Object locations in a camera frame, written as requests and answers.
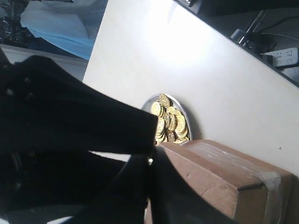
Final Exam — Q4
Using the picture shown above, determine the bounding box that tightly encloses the white power strip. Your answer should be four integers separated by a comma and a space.
261, 48, 299, 68

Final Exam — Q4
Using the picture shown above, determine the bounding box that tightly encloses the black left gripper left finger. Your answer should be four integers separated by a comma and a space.
0, 56, 157, 154

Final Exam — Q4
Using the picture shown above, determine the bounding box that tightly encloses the blue white plastic sheet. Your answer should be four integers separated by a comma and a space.
20, 0, 108, 60

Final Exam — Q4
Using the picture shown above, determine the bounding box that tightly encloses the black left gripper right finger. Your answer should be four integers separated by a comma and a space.
0, 149, 236, 224

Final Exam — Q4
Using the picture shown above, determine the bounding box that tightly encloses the brown cardboard box with slot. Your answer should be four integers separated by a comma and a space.
161, 140, 292, 224

